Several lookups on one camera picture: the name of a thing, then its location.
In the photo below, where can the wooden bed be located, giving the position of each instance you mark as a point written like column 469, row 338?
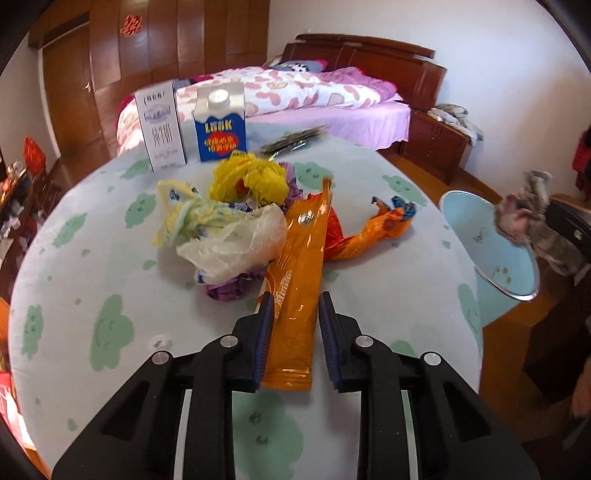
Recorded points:
column 351, row 120

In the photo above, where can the red jacket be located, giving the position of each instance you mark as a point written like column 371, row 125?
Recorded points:
column 582, row 161

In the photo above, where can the wooden nightstand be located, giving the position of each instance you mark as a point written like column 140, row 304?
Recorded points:
column 438, row 143

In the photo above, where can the pale yellow plastic bag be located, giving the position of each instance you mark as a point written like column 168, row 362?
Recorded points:
column 189, row 217

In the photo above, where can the red bag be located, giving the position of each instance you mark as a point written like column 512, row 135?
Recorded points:
column 34, row 154

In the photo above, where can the wooden door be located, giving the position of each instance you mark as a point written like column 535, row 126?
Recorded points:
column 69, row 92

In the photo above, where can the blue milk carton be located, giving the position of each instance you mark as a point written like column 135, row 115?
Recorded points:
column 221, row 134

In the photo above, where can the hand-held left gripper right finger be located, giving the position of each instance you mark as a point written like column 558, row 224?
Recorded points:
column 330, row 341

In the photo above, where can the long orange wrapper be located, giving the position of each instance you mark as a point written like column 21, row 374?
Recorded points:
column 295, row 277

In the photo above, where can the clear plastic bag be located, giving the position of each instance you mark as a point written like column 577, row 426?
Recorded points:
column 231, row 249

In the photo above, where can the cluttered side table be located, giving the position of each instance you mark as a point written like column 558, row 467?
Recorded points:
column 18, row 203

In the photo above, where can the white milk carton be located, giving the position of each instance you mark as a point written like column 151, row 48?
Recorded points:
column 161, row 124

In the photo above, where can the red paper decoration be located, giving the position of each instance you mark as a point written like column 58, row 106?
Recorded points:
column 131, row 26

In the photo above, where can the cow print blanket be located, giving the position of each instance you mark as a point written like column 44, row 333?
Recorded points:
column 300, row 66

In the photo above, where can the wooden wardrobe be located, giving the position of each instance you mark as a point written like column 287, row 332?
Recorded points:
column 184, row 46

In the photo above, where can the heart print quilt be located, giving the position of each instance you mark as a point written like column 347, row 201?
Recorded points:
column 295, row 92

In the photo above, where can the pink quilt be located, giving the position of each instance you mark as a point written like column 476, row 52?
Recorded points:
column 360, row 81

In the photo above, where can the orange and blue wrapper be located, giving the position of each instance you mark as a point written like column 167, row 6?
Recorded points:
column 369, row 230

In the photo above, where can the light blue waste bin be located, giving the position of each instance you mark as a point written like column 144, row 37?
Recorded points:
column 485, row 258

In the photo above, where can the purple foil wrapper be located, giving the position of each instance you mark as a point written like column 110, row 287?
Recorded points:
column 226, row 290

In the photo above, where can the pile of clothes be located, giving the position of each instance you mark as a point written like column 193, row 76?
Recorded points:
column 455, row 120

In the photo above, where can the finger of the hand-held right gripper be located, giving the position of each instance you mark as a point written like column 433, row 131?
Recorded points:
column 572, row 226

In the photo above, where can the black foil wrapper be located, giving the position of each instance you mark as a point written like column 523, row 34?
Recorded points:
column 291, row 141

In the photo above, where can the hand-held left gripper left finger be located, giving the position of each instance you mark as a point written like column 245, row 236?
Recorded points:
column 263, row 337

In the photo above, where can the dark wooden cabinet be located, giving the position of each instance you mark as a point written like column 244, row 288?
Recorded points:
column 554, row 346

